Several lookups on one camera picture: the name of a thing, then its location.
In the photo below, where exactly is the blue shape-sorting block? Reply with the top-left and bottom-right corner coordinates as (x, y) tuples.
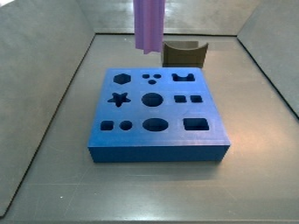
(88, 67), (230, 163)

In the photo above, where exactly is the brown curved-top block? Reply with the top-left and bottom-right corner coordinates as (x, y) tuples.
(162, 41), (209, 68)

